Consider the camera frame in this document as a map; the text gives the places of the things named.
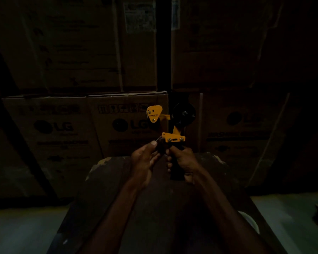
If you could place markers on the person's right hand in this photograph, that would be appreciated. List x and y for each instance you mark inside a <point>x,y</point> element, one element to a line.
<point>185,161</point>

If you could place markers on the black diagonal metal beam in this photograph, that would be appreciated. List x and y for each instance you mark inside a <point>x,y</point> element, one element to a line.
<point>23,145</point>

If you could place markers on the person's right forearm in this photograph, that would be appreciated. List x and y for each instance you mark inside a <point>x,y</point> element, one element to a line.
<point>225,216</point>

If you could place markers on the white round object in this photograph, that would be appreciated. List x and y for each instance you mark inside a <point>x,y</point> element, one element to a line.
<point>250,221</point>

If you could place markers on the yellow and black tape dispenser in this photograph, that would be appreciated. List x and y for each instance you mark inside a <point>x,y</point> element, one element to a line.
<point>175,136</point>

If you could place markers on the stack of large cardboard boxes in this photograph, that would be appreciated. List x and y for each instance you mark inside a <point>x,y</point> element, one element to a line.
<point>69,50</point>

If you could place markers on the person's left hand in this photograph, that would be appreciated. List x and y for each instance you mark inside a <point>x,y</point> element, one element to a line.
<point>141,163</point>

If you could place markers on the person's right fingers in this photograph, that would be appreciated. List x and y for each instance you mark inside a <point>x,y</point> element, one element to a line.
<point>170,160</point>

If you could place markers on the person's left forearm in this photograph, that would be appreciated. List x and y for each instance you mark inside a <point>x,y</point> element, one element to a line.
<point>111,222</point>

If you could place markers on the person's left thumb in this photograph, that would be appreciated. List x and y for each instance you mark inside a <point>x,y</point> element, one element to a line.
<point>151,147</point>

